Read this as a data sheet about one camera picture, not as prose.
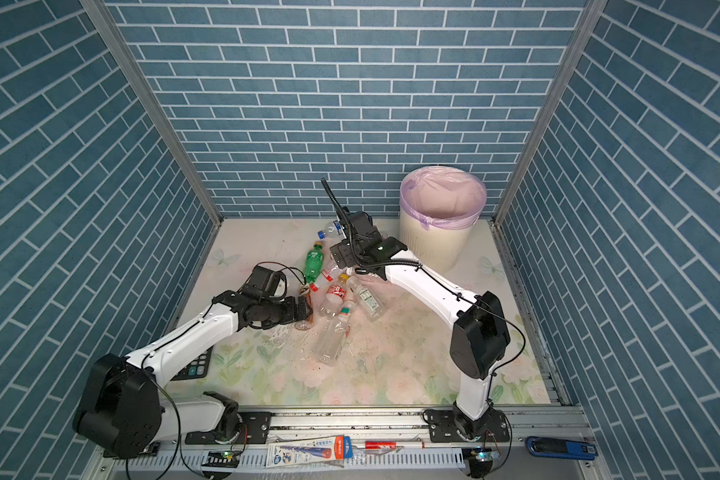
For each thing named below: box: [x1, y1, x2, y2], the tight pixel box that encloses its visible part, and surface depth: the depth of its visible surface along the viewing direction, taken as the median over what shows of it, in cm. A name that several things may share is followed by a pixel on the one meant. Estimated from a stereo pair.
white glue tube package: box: [266, 436, 354, 468], surface depth 71 cm
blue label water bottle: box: [317, 220, 344, 239], surface depth 116 cm
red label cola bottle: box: [319, 273, 349, 318], surface depth 96 cm
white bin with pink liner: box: [399, 166, 487, 272], surface depth 97 cm
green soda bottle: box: [305, 241, 324, 284], surface depth 104 cm
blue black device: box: [525, 436, 598, 460], surface depth 71 cm
